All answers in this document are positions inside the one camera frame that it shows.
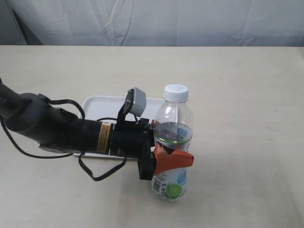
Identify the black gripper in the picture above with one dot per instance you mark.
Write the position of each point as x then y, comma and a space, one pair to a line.
134, 140

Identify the white wrinkled backdrop cloth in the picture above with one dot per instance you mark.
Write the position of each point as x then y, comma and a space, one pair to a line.
152, 22

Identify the clear plastic bottle white cap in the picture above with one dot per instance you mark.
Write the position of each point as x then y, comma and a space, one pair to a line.
174, 131

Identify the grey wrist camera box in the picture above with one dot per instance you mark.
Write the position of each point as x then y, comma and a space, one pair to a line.
135, 102

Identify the white rectangular plastic tray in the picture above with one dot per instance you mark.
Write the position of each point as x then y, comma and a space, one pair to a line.
99, 106

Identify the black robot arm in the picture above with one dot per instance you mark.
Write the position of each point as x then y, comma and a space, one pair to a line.
63, 133

